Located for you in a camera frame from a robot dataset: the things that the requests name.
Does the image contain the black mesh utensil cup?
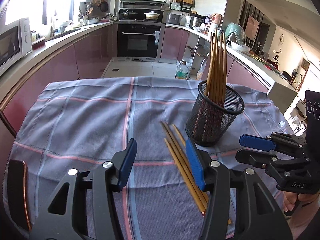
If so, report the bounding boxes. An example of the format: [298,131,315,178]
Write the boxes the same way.
[185,81,245,147]

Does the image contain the pink sleeve forearm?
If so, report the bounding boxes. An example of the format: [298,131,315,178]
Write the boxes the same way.
[289,198,319,239]

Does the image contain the right hand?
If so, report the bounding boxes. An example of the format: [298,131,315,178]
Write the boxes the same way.
[283,192,319,212]

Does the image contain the blue plaid tablecloth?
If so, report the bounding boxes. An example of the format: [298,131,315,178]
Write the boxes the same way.
[3,76,295,240]

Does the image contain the wooden chopstick in cup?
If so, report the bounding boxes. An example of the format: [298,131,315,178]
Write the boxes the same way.
[209,28,219,102]
[221,32,227,104]
[217,33,223,103]

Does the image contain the oil bottle on floor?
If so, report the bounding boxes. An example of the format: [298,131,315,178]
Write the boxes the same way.
[175,61,189,80]

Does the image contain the green mesh food cover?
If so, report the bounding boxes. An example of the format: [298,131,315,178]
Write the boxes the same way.
[225,23,247,45]

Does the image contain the pink kettle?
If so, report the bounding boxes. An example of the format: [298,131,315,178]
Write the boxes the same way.
[212,13,223,26]

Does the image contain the black built-in oven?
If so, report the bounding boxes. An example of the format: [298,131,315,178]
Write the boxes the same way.
[114,21,165,62]

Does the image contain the steel pot on counter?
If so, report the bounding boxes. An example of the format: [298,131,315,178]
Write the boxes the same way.
[189,16,204,28]

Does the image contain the silver toaster box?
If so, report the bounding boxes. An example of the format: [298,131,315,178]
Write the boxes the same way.
[166,12,181,25]

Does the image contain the black lidded pot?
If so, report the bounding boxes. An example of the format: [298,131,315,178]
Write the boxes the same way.
[119,10,138,20]

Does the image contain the white ceramic pot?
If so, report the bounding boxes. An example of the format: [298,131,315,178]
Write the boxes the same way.
[145,11,160,20]

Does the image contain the white microwave oven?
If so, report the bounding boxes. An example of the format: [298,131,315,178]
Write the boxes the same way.
[0,18,33,75]

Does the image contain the black hanging pan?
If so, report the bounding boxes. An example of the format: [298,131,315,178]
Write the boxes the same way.
[99,0,109,12]

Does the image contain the black range hood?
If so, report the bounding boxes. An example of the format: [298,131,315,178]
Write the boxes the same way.
[120,0,166,10]

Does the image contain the black camera box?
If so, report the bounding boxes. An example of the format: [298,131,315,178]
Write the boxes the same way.
[305,90,320,144]

